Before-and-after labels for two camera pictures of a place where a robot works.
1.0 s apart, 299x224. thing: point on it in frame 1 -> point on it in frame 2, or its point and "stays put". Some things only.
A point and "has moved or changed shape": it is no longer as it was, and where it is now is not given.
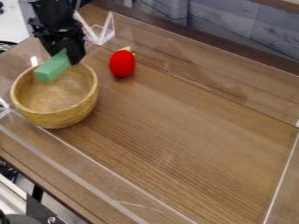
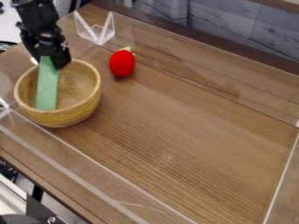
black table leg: (38, 192) stays put
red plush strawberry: (122, 62) stays put
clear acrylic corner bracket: (98, 33) stays put
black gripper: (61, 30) -> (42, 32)
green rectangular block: (54, 67) has moved or changed shape
